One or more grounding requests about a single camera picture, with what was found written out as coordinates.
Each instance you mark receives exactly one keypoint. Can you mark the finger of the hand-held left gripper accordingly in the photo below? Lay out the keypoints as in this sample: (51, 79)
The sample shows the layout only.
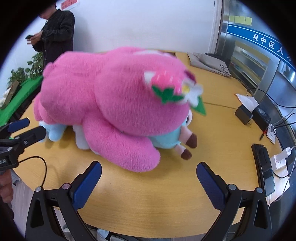
(19, 124)
(34, 136)

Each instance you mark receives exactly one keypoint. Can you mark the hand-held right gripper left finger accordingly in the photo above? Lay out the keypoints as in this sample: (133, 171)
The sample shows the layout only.
(86, 186)

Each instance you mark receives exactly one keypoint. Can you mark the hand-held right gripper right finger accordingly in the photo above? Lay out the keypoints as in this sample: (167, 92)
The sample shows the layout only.
(211, 186)

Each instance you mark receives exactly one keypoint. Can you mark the pink plush toy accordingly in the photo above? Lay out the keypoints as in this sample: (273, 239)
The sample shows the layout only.
(115, 104)

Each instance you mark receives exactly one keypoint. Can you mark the person's left hand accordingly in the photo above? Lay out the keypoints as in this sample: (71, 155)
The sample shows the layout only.
(5, 185)

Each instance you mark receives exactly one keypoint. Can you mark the green cloth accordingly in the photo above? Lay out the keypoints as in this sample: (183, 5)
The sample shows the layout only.
(17, 97)

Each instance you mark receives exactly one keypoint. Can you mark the black smartphone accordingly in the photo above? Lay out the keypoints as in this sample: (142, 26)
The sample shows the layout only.
(263, 168)

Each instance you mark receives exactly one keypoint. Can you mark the green leafy plant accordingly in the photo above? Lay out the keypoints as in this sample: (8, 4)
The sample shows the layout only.
(32, 66)

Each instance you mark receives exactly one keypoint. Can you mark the plush doll with blue dress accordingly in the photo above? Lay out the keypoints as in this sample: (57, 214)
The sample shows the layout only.
(172, 139)

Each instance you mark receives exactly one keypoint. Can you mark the black and red pen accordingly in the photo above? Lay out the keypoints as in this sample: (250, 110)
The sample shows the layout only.
(262, 135)

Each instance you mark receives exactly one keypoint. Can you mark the white charger plug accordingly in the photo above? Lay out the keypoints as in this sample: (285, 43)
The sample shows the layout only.
(281, 157)

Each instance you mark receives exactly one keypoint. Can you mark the black power bank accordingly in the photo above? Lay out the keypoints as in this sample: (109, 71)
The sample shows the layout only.
(242, 114)

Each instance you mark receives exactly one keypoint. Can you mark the white power strip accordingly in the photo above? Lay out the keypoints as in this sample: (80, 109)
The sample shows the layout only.
(271, 134)

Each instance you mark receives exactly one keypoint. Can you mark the black rectangular box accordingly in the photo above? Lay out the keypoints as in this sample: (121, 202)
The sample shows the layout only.
(261, 117)

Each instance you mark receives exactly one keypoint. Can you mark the white paper sheet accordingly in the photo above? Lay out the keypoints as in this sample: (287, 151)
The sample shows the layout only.
(247, 100)

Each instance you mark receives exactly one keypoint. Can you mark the grey fabric cushion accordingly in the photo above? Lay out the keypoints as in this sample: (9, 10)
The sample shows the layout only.
(209, 63)

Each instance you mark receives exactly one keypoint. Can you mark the metal glass cabinet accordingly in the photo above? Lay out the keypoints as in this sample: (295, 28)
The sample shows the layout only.
(252, 67)

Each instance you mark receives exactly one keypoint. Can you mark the yellow sticky notes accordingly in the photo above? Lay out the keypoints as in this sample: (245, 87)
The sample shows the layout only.
(240, 19)

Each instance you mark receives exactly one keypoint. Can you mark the red wall notice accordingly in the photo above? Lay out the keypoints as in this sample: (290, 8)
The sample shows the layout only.
(69, 3)

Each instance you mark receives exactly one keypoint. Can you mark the blue wall sign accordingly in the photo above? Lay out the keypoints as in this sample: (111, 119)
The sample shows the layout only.
(256, 37)

